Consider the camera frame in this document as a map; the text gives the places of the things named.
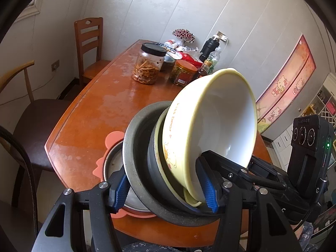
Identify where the round metal pan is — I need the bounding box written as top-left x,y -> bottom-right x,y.
102,141 -> 152,212

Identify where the wide stainless steel bowl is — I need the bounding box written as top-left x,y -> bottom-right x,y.
122,101 -> 219,227

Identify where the yellow bowl with handle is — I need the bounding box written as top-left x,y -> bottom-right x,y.
162,68 -> 257,203

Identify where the deep stainless steel bowl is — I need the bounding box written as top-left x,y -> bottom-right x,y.
147,109 -> 215,216

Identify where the pink Hello Kitty door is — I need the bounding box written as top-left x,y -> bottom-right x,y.
256,35 -> 316,133

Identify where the brown sauce bottle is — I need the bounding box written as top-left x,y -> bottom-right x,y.
193,60 -> 212,81

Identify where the red lidded tin jar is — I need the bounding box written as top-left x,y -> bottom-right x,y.
169,60 -> 197,87

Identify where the curved light wood chair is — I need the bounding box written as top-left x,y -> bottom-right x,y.
0,60 -> 72,211

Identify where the clear bottle with green contents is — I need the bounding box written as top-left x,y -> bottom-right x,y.
207,47 -> 222,75

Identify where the red snack package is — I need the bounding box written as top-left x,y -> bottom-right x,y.
181,52 -> 203,68

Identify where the metal bowl behind jars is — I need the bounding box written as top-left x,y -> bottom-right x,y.
160,54 -> 176,72

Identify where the black thermos bottle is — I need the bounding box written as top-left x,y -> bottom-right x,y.
199,35 -> 220,62

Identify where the plastic jar with black lid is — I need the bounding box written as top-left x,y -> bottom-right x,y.
131,42 -> 167,85

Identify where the brown wooden slat chair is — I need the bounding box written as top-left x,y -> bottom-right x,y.
74,17 -> 110,85

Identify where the wall power socket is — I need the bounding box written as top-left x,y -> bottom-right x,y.
217,31 -> 228,43

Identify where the low wall outlet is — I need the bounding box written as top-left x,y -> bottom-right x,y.
51,60 -> 60,71

